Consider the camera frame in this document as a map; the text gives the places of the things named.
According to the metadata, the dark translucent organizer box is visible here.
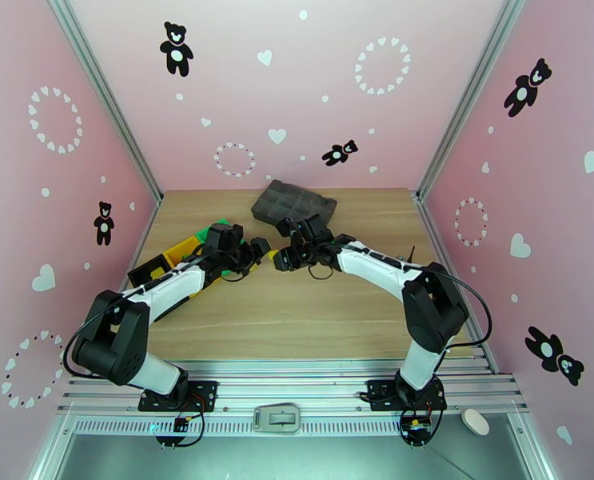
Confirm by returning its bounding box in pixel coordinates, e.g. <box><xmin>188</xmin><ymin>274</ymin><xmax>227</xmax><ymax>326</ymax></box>
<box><xmin>250</xmin><ymin>179</ymin><xmax>339</xmax><ymax>232</ymax></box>

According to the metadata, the yellow plastic bin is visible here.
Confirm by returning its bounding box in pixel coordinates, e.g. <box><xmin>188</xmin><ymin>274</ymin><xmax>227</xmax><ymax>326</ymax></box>
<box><xmin>164</xmin><ymin>234</ymin><xmax>225</xmax><ymax>301</ymax></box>

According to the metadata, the black plastic bin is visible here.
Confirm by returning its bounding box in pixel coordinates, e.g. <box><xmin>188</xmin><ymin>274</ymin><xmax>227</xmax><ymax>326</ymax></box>
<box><xmin>127</xmin><ymin>254</ymin><xmax>173</xmax><ymax>290</ymax></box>

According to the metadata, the grey plastic device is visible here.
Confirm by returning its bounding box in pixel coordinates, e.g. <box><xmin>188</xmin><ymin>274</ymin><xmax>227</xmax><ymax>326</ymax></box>
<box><xmin>253</xmin><ymin>402</ymin><xmax>302</xmax><ymax>435</ymax></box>

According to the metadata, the white oval object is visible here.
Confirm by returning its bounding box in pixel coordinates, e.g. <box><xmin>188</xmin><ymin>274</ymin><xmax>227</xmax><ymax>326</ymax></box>
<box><xmin>460</xmin><ymin>407</ymin><xmax>492</xmax><ymax>437</ymax></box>

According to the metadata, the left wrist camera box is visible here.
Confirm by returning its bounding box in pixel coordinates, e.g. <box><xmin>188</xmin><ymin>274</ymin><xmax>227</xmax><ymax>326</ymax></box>
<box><xmin>205</xmin><ymin>222</ymin><xmax>246</xmax><ymax>254</ymax></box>

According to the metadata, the aluminium table side rail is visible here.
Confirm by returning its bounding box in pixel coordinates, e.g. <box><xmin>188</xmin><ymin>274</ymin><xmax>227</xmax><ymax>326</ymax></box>
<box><xmin>86</xmin><ymin>201</ymin><xmax>164</xmax><ymax>377</ymax></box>
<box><xmin>415</xmin><ymin>193</ymin><xmax>500</xmax><ymax>374</ymax></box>

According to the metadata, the aluminium front rail platform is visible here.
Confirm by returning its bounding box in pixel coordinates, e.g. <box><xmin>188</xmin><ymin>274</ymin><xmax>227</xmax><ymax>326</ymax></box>
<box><xmin>56</xmin><ymin>359</ymin><xmax>530</xmax><ymax>438</ymax></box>

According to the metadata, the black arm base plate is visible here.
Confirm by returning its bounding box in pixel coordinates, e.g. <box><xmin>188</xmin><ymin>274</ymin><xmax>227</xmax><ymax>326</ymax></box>
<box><xmin>138</xmin><ymin>379</ymin><xmax>219</xmax><ymax>413</ymax></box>
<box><xmin>365</xmin><ymin>378</ymin><xmax>448</xmax><ymax>413</ymax></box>

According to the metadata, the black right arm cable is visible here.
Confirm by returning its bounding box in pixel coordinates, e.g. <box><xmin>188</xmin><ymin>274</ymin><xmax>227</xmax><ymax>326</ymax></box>
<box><xmin>438</xmin><ymin>268</ymin><xmax>493</xmax><ymax>352</ymax></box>

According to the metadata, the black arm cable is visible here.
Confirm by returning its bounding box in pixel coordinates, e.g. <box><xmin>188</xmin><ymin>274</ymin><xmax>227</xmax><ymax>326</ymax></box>
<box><xmin>438</xmin><ymin>268</ymin><xmax>493</xmax><ymax>352</ymax></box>
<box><xmin>62</xmin><ymin>293</ymin><xmax>128</xmax><ymax>381</ymax></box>

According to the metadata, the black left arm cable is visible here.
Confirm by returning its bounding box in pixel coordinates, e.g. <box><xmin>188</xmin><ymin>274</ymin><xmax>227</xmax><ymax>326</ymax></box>
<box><xmin>62</xmin><ymin>293</ymin><xmax>128</xmax><ymax>381</ymax></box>

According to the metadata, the aluminium frame post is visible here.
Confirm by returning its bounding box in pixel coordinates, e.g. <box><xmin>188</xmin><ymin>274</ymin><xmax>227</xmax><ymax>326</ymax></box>
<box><xmin>415</xmin><ymin>0</ymin><xmax>536</xmax><ymax>201</ymax></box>
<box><xmin>44</xmin><ymin>0</ymin><xmax>164</xmax><ymax>207</ymax></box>
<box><xmin>26</xmin><ymin>413</ymin><xmax>75</xmax><ymax>480</ymax></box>
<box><xmin>505</xmin><ymin>413</ymin><xmax>553</xmax><ymax>480</ymax></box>

